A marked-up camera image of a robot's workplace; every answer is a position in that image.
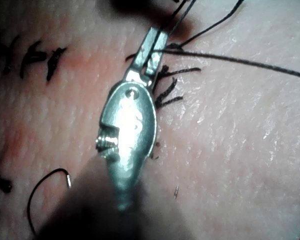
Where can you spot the black thread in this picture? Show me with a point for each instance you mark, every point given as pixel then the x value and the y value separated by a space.
pixel 240 60

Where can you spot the curved needle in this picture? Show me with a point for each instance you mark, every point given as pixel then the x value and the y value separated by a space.
pixel 33 192

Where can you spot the black stitching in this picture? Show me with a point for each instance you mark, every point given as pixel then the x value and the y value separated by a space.
pixel 52 62
pixel 170 90

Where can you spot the dark left arm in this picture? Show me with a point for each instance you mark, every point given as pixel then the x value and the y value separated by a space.
pixel 90 215

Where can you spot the tissue pad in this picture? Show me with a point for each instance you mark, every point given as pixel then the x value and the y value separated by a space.
pixel 240 150

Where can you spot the left arm needle driver jaw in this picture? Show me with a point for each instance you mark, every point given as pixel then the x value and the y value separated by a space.
pixel 145 50
pixel 157 57

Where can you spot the left arm needle driver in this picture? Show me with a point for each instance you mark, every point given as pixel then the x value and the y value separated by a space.
pixel 132 120

